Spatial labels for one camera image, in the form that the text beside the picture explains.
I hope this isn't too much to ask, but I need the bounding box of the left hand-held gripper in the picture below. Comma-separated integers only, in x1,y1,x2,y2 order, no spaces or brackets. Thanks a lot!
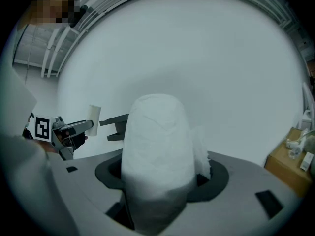
29,116,95,161

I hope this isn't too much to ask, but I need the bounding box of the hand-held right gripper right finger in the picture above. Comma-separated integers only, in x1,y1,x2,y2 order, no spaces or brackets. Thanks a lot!
159,151,306,236

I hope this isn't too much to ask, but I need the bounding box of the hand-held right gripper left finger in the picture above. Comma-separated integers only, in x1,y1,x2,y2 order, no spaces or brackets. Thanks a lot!
49,149,126,214

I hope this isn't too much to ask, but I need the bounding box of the cardboard paper tube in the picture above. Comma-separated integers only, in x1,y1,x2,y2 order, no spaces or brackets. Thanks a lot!
86,104,102,137

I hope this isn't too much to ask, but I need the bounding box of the white toilet paper roll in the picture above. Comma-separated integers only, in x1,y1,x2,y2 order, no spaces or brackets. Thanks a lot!
122,93,212,236

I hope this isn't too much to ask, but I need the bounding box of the person's left forearm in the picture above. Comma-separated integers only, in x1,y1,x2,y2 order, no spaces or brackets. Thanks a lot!
36,141,61,155

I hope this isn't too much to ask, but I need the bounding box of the white appliance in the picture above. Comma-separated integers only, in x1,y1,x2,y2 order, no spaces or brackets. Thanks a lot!
300,82,315,130

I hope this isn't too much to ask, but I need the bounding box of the person's left hand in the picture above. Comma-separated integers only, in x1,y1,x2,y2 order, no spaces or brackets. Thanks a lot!
60,131,89,150

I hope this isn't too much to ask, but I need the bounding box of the brown cardboard box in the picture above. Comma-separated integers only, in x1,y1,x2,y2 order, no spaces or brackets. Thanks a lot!
264,127,315,198

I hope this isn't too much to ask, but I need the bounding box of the person in white shirt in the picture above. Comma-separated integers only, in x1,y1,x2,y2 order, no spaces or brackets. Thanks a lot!
0,50,82,236

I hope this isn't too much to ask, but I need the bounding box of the small white box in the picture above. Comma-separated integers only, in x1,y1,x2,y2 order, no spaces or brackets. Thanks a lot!
300,152,314,171

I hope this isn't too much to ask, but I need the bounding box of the grey fluffy brush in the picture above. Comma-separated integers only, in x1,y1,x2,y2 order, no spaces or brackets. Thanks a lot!
304,134,315,154

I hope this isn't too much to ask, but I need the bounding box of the person's face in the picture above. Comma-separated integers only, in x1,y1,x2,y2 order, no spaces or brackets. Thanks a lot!
29,0,82,26

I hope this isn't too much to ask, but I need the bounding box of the black wall paper holder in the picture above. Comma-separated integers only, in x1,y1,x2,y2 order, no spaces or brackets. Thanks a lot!
99,113,130,142

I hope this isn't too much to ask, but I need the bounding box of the white plastic hose fitting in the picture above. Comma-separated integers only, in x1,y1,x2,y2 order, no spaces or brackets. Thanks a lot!
285,128,315,160

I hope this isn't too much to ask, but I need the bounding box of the black head-worn camera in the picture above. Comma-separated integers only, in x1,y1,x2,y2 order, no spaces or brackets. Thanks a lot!
69,5,88,29

